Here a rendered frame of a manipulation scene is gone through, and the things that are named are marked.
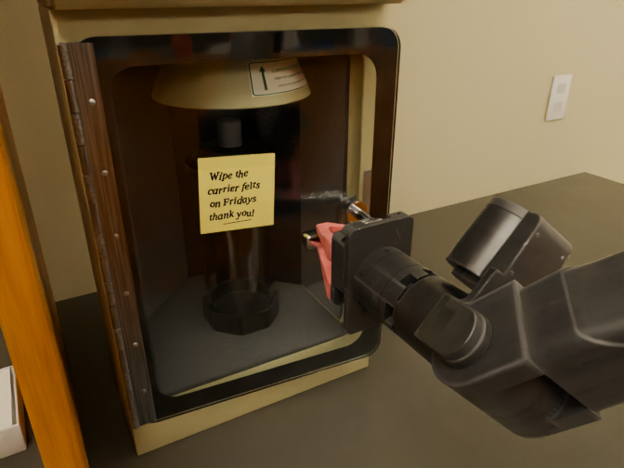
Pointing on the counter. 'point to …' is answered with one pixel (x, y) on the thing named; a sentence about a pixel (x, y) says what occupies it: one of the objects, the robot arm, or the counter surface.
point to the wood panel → (33, 318)
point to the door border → (110, 223)
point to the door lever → (356, 212)
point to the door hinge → (94, 203)
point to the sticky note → (236, 191)
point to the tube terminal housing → (122, 19)
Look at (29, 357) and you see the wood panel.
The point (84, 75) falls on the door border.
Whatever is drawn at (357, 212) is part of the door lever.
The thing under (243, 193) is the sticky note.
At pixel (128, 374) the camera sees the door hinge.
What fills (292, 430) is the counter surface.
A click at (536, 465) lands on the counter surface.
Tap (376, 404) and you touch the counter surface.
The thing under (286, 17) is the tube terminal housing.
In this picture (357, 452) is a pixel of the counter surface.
